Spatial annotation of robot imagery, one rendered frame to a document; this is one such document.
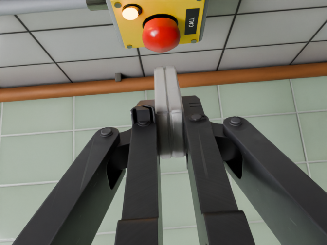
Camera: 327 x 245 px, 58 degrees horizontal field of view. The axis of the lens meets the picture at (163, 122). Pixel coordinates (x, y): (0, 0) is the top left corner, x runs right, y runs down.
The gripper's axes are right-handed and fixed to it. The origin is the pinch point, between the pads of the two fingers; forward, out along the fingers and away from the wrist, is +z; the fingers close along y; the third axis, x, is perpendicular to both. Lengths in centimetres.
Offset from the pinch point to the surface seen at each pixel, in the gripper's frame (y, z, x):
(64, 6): -10.1, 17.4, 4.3
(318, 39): 27.4, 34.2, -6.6
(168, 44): 0.6, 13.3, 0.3
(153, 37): -0.8, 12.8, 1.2
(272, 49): 20.0, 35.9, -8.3
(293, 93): 26.1, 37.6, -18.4
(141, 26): -2.0, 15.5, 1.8
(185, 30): 2.7, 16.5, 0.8
